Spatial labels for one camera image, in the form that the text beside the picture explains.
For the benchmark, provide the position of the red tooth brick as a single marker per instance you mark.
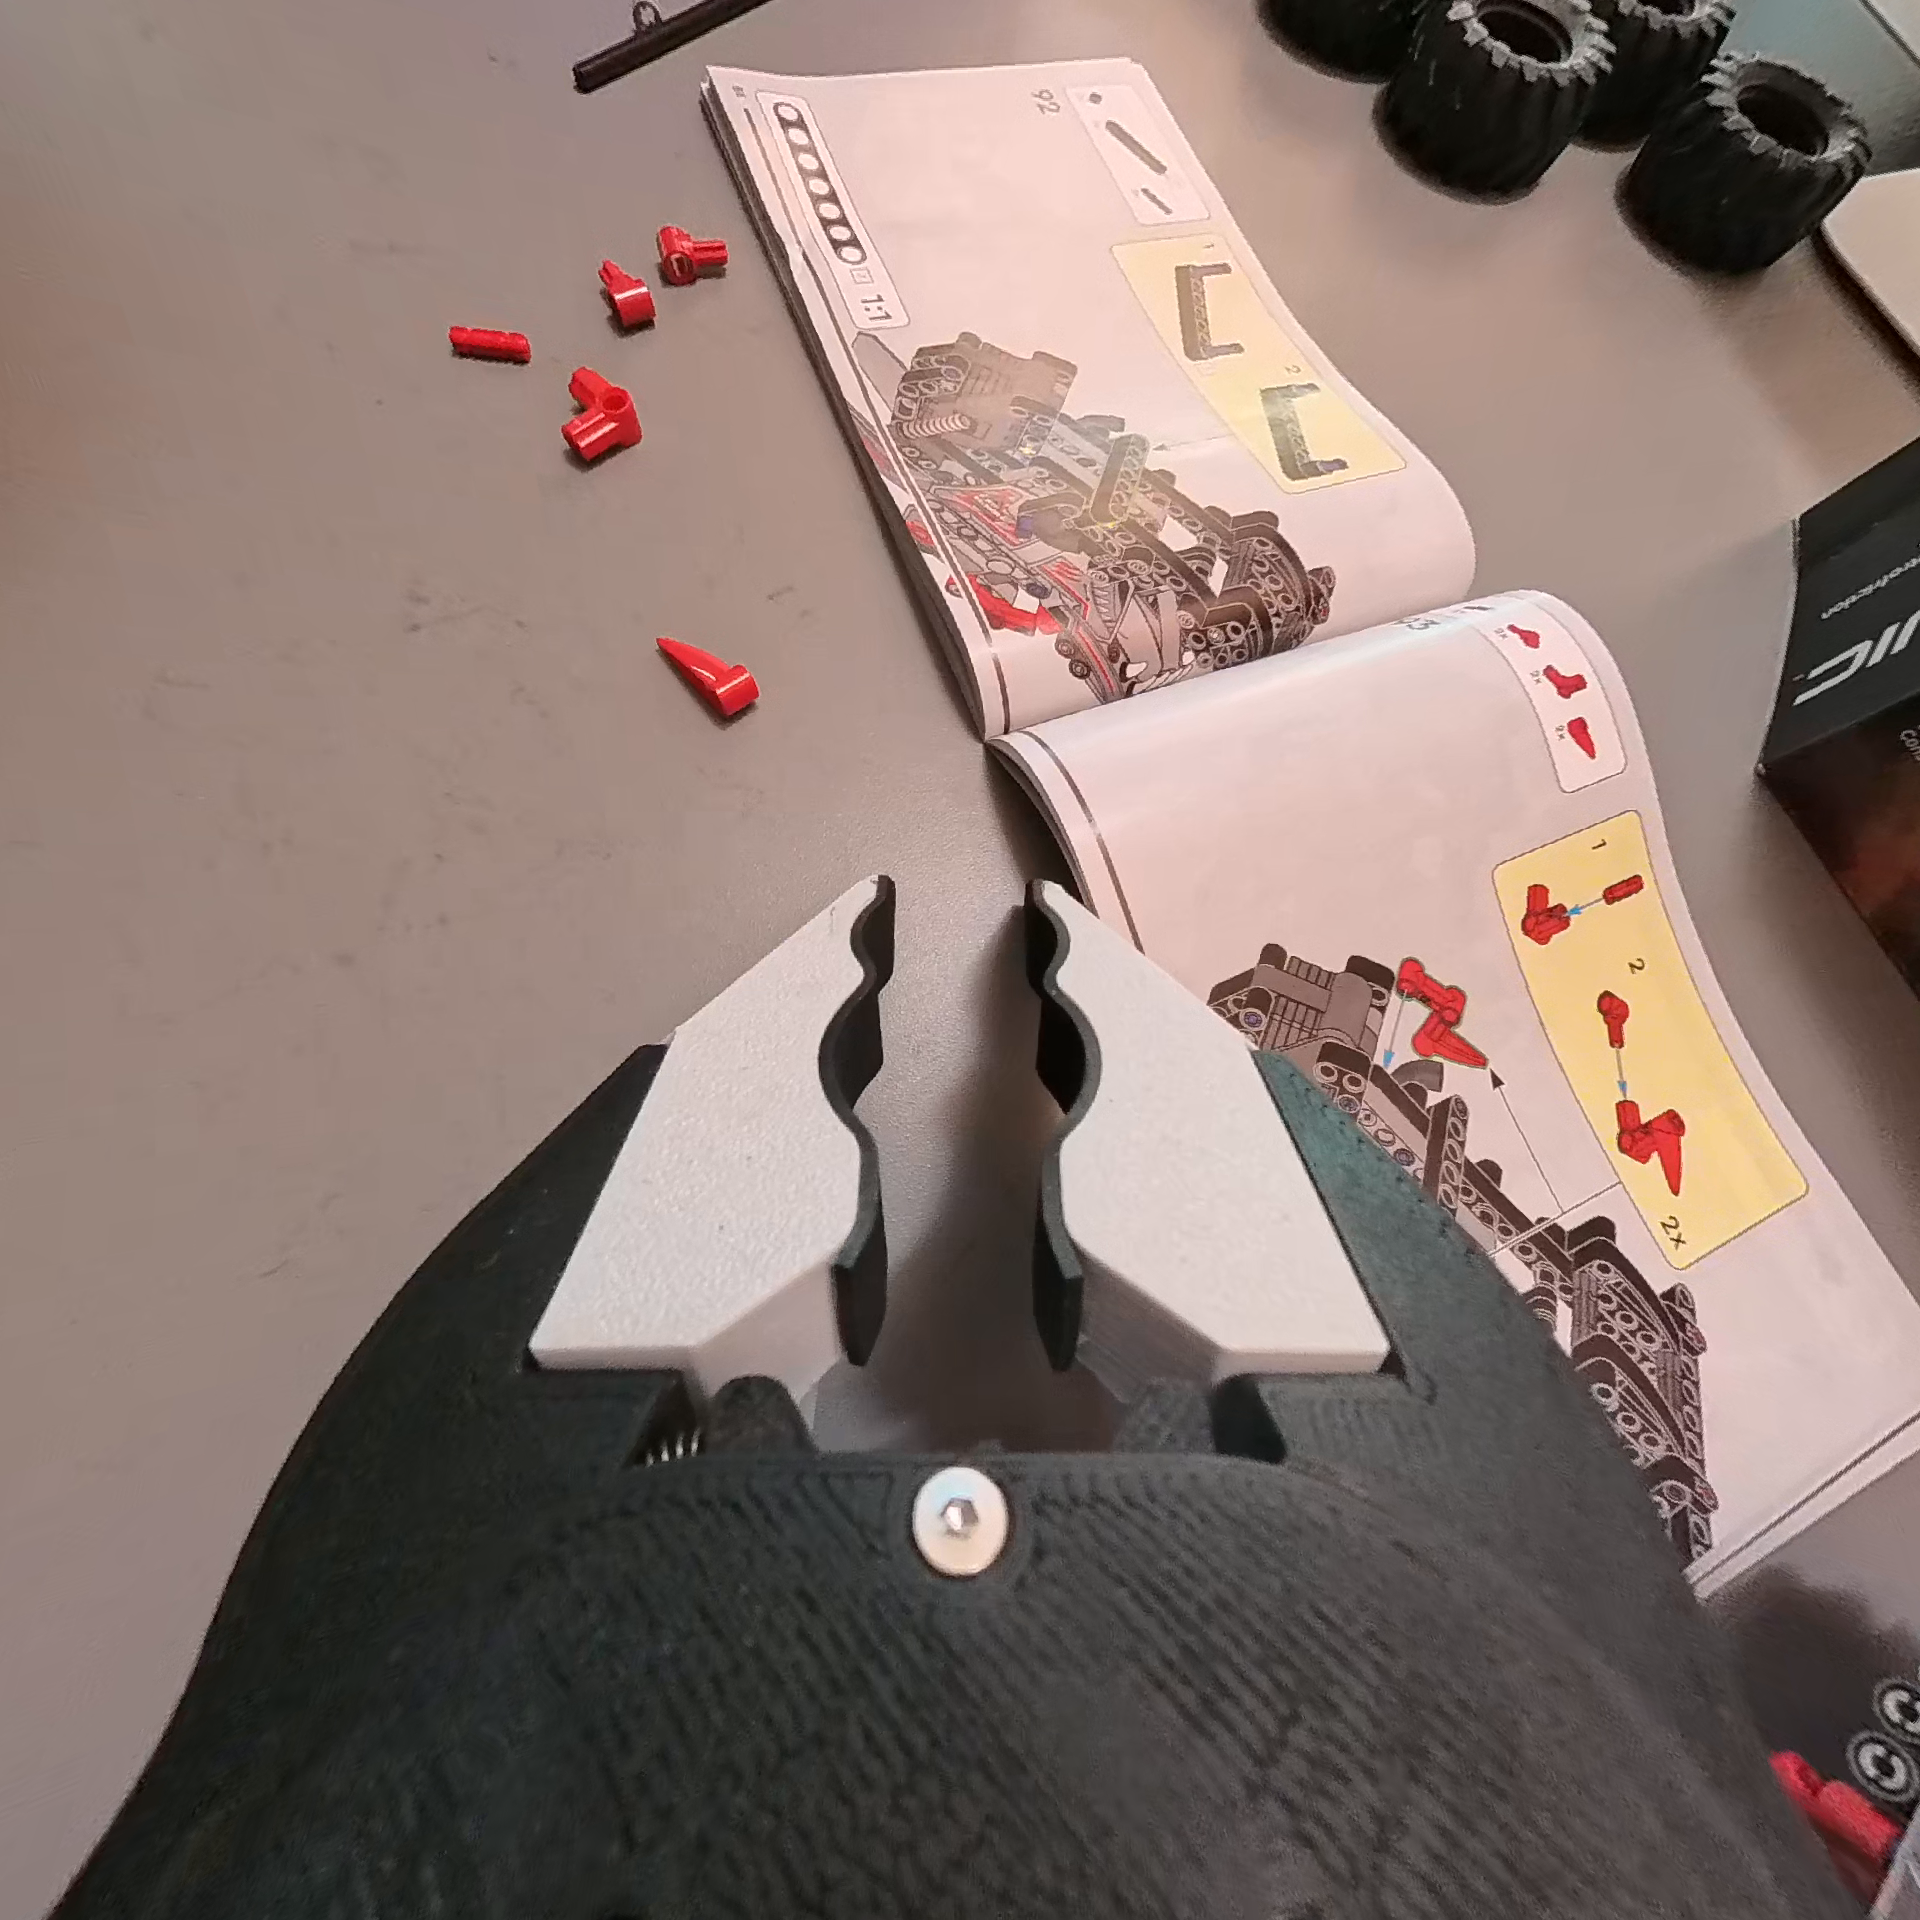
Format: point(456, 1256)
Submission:
point(710, 678)

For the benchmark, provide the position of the black printed box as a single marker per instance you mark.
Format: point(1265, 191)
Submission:
point(1862, 722)

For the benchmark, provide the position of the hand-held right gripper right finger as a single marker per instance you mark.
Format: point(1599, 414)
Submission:
point(1195, 1200)

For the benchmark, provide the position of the open building instruction booklet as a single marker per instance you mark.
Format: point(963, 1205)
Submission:
point(1142, 389)

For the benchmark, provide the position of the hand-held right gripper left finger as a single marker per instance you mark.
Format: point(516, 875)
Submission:
point(704, 1186)

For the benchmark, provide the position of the black thin rod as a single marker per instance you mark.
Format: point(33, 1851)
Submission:
point(668, 42)

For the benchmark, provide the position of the beige cardboard sheet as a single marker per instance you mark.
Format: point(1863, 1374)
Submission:
point(1876, 264)

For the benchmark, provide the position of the red angled connector brick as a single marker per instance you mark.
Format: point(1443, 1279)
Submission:
point(604, 418)

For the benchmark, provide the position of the red small connector brick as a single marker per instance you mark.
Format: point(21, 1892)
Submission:
point(630, 298)

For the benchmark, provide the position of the red straight pin brick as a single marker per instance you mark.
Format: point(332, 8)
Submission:
point(489, 344)

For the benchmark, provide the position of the grey printed packaging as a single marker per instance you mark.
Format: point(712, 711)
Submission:
point(1893, 1741)

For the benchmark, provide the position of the red pin connector brick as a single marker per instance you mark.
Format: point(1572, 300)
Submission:
point(692, 254)

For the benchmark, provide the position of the red brick piece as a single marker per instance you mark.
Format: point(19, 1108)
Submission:
point(1835, 1810)

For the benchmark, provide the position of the black toy tire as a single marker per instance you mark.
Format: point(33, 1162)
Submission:
point(1659, 60)
point(1484, 100)
point(1747, 166)
point(1335, 29)

